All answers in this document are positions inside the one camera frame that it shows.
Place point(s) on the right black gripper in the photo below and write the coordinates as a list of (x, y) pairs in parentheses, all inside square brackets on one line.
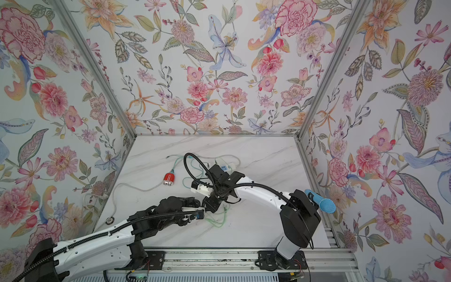
[(218, 190)]

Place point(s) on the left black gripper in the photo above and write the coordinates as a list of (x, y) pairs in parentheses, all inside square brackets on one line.
[(190, 211)]

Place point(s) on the white power strip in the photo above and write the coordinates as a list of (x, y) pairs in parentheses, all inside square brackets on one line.
[(227, 167)]

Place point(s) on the red electric shaver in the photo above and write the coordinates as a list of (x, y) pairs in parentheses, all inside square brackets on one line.
[(169, 178)]

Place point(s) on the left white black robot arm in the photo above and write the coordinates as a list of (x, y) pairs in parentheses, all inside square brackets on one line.
[(40, 265)]

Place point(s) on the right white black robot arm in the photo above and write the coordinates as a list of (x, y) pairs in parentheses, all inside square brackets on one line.
[(298, 212)]

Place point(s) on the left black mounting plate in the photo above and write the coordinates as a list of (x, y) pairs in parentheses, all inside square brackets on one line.
[(142, 259)]

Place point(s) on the black mounting plate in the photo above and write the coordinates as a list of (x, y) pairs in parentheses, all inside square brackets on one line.
[(142, 259), (271, 260)]

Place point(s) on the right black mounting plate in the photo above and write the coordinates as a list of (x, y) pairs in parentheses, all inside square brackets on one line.
[(271, 260)]

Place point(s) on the blue microphone on stand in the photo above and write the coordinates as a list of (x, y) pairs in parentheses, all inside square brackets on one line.
[(325, 205)]

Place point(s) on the small round ring object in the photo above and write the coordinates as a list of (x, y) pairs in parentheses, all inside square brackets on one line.
[(110, 220)]

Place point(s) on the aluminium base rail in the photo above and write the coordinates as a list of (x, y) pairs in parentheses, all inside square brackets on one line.
[(202, 260)]

